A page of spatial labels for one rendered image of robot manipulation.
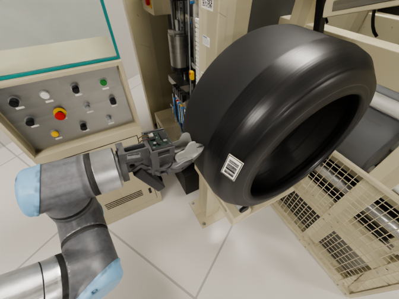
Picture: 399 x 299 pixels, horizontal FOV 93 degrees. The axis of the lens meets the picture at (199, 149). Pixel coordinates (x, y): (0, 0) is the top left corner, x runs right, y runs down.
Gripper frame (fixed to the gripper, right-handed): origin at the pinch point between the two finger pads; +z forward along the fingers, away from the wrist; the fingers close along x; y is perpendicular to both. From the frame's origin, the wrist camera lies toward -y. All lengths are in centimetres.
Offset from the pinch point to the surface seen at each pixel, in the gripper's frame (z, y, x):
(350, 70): 27.1, 22.6, -10.9
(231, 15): 23.2, 25.2, 27.7
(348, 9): 57, 30, 12
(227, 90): 6.8, 14.9, 2.1
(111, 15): 28, -25, 316
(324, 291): 81, -115, -55
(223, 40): 21.9, 18.2, 27.7
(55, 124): -42, -27, 65
